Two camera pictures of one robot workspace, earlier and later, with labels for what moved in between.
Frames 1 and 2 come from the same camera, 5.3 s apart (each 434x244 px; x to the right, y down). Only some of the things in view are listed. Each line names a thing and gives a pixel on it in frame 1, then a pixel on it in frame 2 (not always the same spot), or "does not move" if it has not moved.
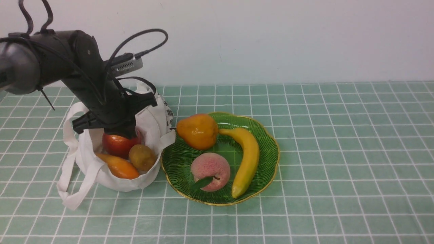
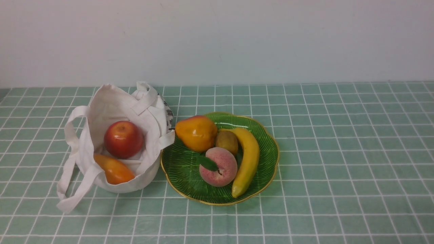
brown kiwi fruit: [141, 157] -> [228, 140]
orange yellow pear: [199, 130] does not move
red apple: [118, 146] does not move
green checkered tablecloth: [356, 166] does not move
